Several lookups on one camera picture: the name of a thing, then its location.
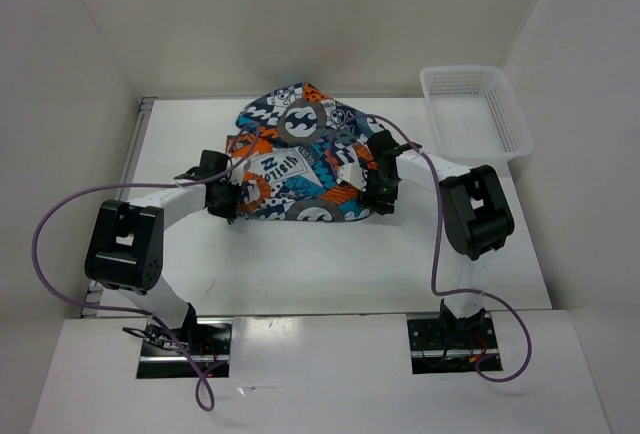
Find purple cable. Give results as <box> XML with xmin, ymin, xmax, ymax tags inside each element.
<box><xmin>32</xmin><ymin>121</ymin><xmax>261</xmax><ymax>411</ymax></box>
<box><xmin>327</xmin><ymin>113</ymin><xmax>534</xmax><ymax>383</ymax></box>

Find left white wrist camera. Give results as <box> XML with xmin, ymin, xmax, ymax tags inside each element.
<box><xmin>230</xmin><ymin>160</ymin><xmax>257</xmax><ymax>186</ymax></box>

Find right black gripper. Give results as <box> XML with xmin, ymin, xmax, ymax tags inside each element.
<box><xmin>356</xmin><ymin>167</ymin><xmax>399</xmax><ymax>215</ymax></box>

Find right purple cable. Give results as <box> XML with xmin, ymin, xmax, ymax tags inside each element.
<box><xmin>327</xmin><ymin>113</ymin><xmax>534</xmax><ymax>383</ymax></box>

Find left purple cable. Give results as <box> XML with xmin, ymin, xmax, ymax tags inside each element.
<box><xmin>32</xmin><ymin>121</ymin><xmax>261</xmax><ymax>411</ymax></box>

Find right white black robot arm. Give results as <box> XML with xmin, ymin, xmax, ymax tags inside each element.
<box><xmin>358</xmin><ymin>131</ymin><xmax>515</xmax><ymax>347</ymax></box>

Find colourful patterned shorts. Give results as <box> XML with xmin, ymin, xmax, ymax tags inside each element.
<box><xmin>225</xmin><ymin>82</ymin><xmax>391</xmax><ymax>222</ymax></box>

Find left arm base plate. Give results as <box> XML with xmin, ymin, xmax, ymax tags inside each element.
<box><xmin>123</xmin><ymin>319</ymin><xmax>233</xmax><ymax>380</ymax></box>

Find white plastic mesh basket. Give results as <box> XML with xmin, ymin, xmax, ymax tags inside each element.
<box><xmin>419</xmin><ymin>65</ymin><xmax>534</xmax><ymax>163</ymax></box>

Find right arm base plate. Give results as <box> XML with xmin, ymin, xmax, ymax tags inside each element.
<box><xmin>407</xmin><ymin>314</ymin><xmax>503</xmax><ymax>375</ymax></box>

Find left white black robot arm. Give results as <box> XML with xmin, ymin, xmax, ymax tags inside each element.
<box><xmin>84</xmin><ymin>150</ymin><xmax>240</xmax><ymax>354</ymax></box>

